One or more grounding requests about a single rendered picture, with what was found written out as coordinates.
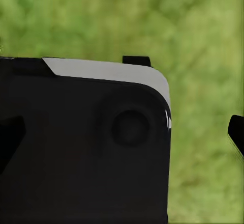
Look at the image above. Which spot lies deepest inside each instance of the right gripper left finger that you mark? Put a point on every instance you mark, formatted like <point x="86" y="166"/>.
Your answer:
<point x="12" y="132"/>

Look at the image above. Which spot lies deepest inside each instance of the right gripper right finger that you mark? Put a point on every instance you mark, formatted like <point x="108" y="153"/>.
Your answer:
<point x="236" y="131"/>

